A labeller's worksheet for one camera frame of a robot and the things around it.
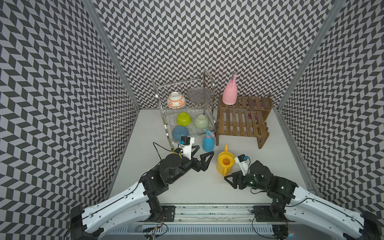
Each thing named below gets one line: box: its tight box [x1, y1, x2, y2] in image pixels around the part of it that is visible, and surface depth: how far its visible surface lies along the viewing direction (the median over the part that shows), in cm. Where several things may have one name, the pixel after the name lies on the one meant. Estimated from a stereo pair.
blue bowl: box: [172, 126, 190, 141], surface depth 98 cm
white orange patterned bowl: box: [167, 91, 187, 109], surface depth 83 cm
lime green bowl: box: [176, 112, 192, 127], surface depth 105 cm
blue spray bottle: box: [202, 128, 215, 152], surface depth 91 cm
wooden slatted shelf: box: [216, 94, 273, 149], surface depth 91 cm
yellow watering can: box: [216, 144, 235, 178], surface depth 81 cm
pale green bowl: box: [193, 114, 210, 130], surface depth 103 cm
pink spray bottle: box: [222, 71, 238, 106], surface depth 82 cm
